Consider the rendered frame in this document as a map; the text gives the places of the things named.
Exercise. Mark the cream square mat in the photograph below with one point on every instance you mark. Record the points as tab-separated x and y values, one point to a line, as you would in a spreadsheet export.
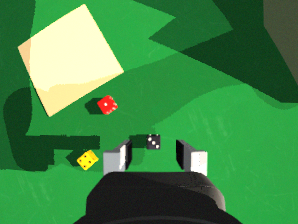
68	59

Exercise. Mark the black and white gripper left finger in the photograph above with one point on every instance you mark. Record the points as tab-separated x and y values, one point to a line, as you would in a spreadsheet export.
118	159

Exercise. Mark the red die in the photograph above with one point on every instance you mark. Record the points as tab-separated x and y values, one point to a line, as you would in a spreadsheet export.
107	105

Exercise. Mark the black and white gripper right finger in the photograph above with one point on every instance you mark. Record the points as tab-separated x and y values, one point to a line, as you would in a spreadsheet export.
190	159

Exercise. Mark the black die with white pips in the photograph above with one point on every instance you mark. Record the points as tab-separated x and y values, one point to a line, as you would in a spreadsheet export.
153	142

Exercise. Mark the yellow die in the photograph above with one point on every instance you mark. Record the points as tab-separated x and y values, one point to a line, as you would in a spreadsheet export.
87	159

